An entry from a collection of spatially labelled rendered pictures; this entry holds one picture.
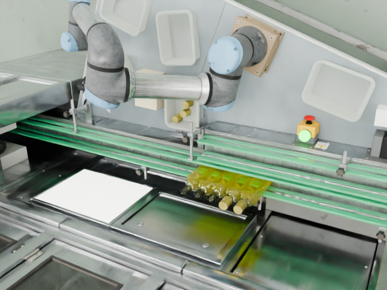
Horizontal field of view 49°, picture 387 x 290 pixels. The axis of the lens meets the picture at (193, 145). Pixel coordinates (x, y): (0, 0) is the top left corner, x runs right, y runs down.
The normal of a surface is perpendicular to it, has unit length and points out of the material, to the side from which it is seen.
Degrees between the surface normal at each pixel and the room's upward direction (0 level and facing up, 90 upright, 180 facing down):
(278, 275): 91
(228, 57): 8
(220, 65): 8
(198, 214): 90
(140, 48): 0
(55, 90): 90
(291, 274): 91
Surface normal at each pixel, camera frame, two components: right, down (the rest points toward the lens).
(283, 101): -0.48, 0.36
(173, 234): 0.00, -0.92
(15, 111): 0.88, 0.19
